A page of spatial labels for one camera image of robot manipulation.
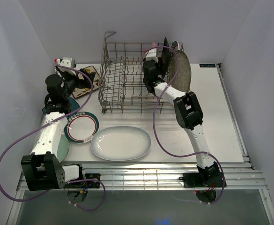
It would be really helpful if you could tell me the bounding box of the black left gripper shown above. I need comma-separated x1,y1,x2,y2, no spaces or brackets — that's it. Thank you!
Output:
59,69,95,100

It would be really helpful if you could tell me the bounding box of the black square floral plate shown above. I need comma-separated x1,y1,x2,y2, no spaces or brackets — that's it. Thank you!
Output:
161,37,170,71

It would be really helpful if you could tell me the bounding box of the beige square flower plate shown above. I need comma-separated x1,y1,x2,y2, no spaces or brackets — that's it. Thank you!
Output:
71,65,100,99

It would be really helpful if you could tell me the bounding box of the teal square plate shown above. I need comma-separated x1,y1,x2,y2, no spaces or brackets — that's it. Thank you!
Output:
42,97,80,115

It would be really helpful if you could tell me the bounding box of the speckled beige blue round plate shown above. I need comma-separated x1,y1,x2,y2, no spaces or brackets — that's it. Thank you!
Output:
168,50,192,93

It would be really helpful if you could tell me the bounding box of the white plate teal red rim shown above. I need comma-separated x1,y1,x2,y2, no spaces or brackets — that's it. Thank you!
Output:
64,112,99,144
171,41,184,52

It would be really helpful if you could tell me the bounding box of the grey wire dish rack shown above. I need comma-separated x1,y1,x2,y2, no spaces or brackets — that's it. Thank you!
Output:
98,31,164,113

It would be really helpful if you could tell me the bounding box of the white oval plate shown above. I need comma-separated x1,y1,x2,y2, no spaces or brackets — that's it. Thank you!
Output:
90,126,151,161

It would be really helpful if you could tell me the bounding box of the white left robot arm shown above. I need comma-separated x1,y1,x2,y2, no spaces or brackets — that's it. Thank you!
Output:
21,69,96,191

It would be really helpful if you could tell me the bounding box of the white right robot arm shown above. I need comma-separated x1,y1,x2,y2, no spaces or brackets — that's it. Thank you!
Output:
143,51,225,187

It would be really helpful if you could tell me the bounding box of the right blue label sticker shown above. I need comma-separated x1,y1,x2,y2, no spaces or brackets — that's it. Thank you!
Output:
199,64,216,68

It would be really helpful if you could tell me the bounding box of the light green round plate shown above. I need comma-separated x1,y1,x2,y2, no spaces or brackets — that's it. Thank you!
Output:
56,135,69,162

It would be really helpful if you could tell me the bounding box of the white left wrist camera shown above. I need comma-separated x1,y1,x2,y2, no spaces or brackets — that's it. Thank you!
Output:
54,57,76,76

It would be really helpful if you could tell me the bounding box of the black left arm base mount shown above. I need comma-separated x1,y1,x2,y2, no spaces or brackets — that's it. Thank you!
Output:
83,173,101,191

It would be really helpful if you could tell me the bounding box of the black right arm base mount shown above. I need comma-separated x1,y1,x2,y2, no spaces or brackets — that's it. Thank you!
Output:
178,172,223,188

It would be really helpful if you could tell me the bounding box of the aluminium table frame rail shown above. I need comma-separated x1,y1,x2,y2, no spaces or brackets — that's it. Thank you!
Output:
16,63,268,192

